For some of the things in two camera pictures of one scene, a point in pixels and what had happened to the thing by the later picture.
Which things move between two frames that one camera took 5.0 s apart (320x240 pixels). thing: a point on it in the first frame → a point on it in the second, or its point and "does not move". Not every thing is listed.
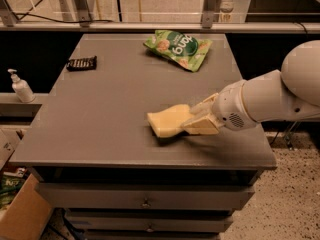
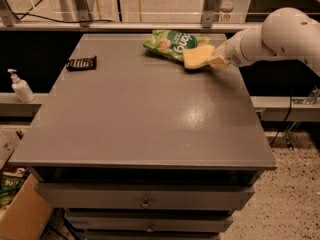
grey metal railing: x=82 y=22 does not move
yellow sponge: x=169 y=121 → x=199 y=56
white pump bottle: x=21 y=87 does not move
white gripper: x=229 y=106 → x=232 y=55
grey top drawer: x=145 y=197 does not move
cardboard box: x=26 y=217 does not move
